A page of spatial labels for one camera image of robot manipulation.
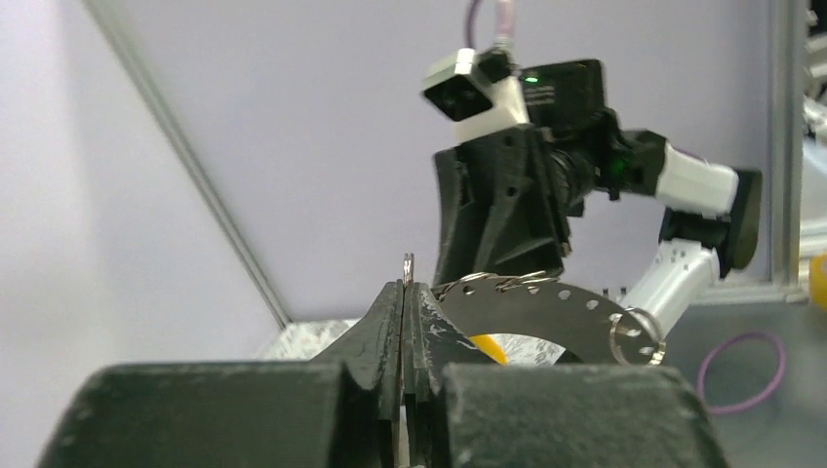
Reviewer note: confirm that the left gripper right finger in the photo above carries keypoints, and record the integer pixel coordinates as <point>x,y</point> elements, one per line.
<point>466,410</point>

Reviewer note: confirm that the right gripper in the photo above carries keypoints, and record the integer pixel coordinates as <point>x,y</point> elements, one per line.
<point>501,196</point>

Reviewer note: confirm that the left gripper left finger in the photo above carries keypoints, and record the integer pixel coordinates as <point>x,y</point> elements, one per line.
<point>339,409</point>

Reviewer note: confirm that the large silver keyring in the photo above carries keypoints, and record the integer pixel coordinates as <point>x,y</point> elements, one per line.
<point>594,328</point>

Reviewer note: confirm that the yellow key tag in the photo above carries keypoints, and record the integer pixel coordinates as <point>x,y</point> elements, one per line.
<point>487,344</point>

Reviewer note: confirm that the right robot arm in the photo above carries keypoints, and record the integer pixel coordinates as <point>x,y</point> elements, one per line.
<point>711,218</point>

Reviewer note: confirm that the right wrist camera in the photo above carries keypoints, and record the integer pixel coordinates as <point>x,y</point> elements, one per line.
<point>478,91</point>

